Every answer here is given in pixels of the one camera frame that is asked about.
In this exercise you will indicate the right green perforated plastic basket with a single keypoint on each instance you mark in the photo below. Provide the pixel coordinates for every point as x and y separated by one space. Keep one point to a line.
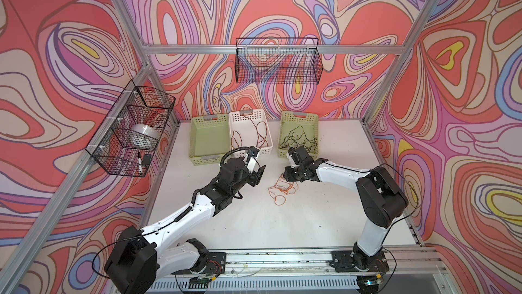
298 129

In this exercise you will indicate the white perforated plastic basket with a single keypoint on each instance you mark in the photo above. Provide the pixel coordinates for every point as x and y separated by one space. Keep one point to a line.
250 128

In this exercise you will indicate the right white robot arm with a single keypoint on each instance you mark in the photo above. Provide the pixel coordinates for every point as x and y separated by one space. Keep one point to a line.
383 201

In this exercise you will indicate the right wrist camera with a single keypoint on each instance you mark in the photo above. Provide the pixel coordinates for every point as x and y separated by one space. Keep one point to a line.
290 156

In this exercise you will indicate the back black wire wall basket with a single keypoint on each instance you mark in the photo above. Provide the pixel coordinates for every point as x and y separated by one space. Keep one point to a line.
278 60

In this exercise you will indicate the left black wire wall basket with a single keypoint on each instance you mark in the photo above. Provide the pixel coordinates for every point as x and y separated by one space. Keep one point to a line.
115 149

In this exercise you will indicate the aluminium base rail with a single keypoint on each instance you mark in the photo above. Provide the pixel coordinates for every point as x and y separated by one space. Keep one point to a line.
396 270

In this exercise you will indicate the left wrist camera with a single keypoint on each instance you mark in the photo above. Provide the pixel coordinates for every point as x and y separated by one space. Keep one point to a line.
251 158

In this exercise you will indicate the black wire wall basket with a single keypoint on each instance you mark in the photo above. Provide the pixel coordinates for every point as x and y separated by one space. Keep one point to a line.
278 60
115 149

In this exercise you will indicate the left green perforated plastic basket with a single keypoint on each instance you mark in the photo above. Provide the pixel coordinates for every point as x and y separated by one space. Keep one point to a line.
209 139

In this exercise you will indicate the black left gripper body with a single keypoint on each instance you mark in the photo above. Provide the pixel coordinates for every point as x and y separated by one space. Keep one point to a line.
244 178

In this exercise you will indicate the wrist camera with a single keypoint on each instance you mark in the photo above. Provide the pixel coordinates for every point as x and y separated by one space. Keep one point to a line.
290 156
251 158

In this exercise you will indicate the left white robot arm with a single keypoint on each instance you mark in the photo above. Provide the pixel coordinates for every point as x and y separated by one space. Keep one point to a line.
140 257

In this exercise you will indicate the green perforated plastic basket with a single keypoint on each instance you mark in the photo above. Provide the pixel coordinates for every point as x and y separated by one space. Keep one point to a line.
209 139
298 129

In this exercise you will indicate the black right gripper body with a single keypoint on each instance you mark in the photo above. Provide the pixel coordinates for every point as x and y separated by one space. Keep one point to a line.
293 174

